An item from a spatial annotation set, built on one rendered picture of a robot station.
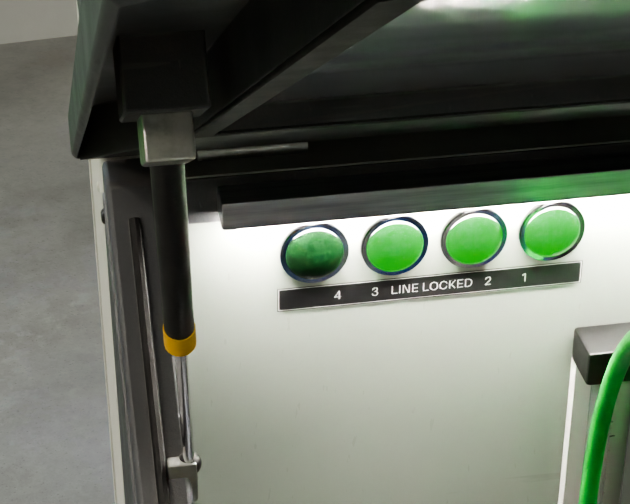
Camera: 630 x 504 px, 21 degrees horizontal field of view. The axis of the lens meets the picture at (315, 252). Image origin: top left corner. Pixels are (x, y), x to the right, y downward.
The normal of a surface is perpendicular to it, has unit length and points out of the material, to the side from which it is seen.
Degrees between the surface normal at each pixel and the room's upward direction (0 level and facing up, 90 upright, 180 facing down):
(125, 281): 43
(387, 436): 90
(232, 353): 90
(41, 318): 0
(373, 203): 90
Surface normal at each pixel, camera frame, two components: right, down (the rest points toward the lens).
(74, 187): 0.00, -0.86
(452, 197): 0.18, 0.51
